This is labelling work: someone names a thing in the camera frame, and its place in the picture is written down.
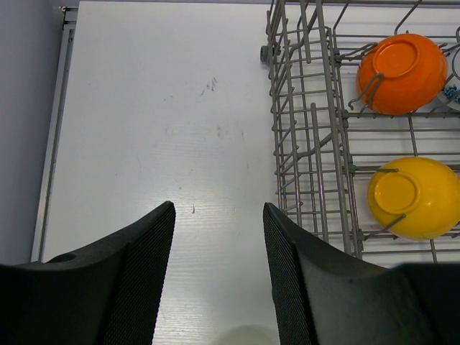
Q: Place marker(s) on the grey wire dish rack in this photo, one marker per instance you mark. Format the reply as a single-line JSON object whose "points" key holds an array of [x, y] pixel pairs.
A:
{"points": [[328, 144]]}

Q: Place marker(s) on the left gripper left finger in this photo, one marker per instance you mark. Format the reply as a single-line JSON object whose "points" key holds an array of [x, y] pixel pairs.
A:
{"points": [[107, 292]]}

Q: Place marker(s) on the aluminium table rail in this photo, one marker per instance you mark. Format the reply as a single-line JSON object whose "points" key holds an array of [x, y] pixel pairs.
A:
{"points": [[70, 17]]}

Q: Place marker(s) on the yellow-orange bowl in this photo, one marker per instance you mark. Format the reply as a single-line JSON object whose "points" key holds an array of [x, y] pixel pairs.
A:
{"points": [[415, 198]]}

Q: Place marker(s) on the blue floral bowl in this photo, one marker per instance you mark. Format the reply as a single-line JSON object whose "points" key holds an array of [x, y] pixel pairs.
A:
{"points": [[449, 94]]}

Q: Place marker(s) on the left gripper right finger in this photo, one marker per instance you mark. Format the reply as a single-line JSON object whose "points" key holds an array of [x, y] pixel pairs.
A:
{"points": [[325, 296]]}

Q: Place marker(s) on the lime green bowl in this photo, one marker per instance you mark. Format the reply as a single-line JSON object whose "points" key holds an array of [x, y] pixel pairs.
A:
{"points": [[249, 335]]}

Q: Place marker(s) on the orange bowl white inside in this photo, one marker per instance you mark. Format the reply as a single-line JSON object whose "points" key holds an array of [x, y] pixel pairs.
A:
{"points": [[402, 73]]}

